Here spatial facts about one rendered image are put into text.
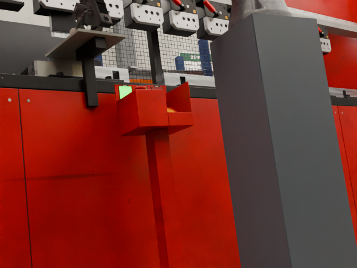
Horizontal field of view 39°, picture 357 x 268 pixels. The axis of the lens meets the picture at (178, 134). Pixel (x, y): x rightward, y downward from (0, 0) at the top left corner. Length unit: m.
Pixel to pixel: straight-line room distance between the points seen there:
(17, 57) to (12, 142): 0.88
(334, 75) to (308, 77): 2.51
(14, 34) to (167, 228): 1.26
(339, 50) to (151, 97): 2.22
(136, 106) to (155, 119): 0.07
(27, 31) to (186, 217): 1.18
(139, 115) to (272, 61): 0.61
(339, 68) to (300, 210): 2.62
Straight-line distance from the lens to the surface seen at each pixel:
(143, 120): 1.57
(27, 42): 2.47
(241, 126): 1.10
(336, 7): 3.25
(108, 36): 1.72
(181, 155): 1.92
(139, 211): 1.78
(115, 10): 2.07
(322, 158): 1.10
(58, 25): 1.96
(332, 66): 3.65
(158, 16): 2.18
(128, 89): 1.74
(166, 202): 1.62
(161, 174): 1.62
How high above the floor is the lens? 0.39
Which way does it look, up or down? 9 degrees up
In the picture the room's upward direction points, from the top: 7 degrees counter-clockwise
